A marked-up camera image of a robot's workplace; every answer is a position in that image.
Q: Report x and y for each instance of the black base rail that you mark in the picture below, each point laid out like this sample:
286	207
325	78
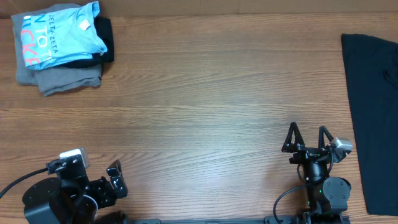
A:
211	221

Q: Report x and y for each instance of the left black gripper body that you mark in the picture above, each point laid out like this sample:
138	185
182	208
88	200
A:
102	193

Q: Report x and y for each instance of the black folded garment with logo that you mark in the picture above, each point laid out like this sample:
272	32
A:
104	31

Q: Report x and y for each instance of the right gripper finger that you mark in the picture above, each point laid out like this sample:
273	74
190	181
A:
294	141
323	133

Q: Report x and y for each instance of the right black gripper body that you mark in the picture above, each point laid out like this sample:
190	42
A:
310	150

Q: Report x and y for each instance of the light blue printed t-shirt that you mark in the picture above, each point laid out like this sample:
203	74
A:
59	37

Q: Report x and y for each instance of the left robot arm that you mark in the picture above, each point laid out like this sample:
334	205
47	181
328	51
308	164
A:
71	197

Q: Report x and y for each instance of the black garment at right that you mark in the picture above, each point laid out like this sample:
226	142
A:
371	78

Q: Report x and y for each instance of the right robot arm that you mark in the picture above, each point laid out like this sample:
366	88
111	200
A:
327	196

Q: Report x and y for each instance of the grey folded garment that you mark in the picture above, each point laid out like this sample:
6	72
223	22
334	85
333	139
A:
55	79

